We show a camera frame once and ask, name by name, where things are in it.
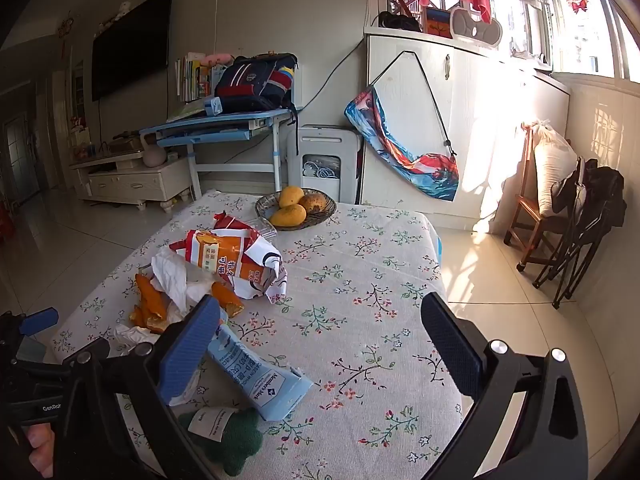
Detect white tissue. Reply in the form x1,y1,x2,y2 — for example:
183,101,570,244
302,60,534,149
113,324,160,356
151,247,214,315

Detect green plush scrubber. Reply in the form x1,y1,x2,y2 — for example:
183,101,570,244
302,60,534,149
178,406,262,477

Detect light blue carton wrapper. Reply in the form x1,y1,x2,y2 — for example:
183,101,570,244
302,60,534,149
167,323,316,423

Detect orange white snack bag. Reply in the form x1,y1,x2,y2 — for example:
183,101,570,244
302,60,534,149
169,211,288,304

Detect person's left hand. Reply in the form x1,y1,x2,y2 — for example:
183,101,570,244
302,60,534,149
25,424,54,479

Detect floral white tablecloth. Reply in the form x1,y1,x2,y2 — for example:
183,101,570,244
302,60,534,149
49,188,464,480

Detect wooden chair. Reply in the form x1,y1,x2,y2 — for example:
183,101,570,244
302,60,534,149
503,124,567,273

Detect colourful cartoon kite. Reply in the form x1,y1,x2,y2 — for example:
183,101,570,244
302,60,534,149
344,84,460,202

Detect white tv cabinet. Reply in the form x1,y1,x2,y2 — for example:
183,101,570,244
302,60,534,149
68,152,191,211

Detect dark wicker fruit basket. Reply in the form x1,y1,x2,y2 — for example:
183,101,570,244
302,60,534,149
255,186,336,231

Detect yellow mango front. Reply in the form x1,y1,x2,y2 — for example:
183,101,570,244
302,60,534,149
269,204,307,228

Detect yellow mango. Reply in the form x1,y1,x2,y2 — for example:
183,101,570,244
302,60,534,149
269,204,307,228
278,185,305,208

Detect yellow mango back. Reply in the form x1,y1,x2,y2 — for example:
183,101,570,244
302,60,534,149
278,185,305,208

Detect brown spotted mango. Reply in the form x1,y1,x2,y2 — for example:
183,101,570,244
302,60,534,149
298,193,328,214

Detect pink kettlebell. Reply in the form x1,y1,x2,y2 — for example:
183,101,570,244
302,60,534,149
140,133,167,168

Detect white pillow bag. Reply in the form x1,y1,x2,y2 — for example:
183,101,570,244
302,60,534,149
529,120,578,218

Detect blue study desk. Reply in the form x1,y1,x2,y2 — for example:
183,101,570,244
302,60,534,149
140,108,297,200

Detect row of books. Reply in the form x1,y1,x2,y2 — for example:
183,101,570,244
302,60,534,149
175,52,233,103

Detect navy striped backpack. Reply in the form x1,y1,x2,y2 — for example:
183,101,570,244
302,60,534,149
214,53,297,114

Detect white radio speaker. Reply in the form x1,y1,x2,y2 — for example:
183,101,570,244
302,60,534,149
449,6,502,48

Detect wall mounted black television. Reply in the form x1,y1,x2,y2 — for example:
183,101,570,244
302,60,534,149
91,0,172,102

